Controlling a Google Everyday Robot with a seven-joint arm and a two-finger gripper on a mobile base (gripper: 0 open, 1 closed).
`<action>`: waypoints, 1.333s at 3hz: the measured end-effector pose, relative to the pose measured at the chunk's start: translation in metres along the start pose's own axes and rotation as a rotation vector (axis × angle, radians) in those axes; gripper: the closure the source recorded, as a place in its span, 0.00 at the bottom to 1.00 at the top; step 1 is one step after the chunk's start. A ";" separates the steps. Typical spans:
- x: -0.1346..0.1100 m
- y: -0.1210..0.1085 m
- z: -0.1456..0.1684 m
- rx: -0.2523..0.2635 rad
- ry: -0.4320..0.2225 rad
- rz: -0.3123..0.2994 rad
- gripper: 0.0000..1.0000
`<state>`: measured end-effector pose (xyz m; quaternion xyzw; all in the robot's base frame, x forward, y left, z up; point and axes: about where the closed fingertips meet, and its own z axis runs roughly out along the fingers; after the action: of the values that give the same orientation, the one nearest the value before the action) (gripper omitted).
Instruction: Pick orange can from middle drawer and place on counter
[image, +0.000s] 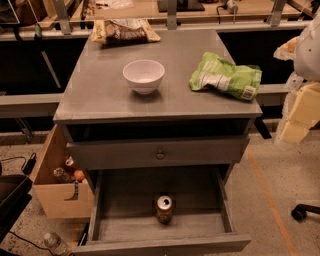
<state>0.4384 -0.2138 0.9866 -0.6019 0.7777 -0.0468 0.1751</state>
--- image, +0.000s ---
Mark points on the orange soda can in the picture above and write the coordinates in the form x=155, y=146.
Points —
x=164, y=209

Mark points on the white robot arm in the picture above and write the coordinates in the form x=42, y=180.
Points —
x=301, y=109

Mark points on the grey drawer cabinet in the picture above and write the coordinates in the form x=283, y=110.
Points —
x=99, y=105

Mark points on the grey top drawer with knob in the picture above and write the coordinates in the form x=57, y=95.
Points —
x=122, y=154

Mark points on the open grey middle drawer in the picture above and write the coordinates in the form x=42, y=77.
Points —
x=124, y=223

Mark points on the red white can in box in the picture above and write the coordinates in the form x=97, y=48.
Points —
x=70, y=165

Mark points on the white bowl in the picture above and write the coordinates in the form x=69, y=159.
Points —
x=144, y=76

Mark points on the orange fruit in box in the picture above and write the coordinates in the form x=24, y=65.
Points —
x=79, y=175

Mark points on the green snack bag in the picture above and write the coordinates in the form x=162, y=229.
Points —
x=242, y=82

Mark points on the brown yellow snack bag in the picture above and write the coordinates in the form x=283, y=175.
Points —
x=129, y=30

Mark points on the glass bottle in box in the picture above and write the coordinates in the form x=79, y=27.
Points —
x=61, y=175

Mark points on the wooden box on floor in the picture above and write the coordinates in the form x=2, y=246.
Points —
x=59, y=200

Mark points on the black power adapter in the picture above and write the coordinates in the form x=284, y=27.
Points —
x=28, y=167

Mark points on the clear plastic water bottle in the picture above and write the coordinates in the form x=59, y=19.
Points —
x=55, y=244

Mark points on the black chair seat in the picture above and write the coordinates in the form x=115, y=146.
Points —
x=14, y=197

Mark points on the black office chair base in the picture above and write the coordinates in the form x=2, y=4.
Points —
x=299, y=213

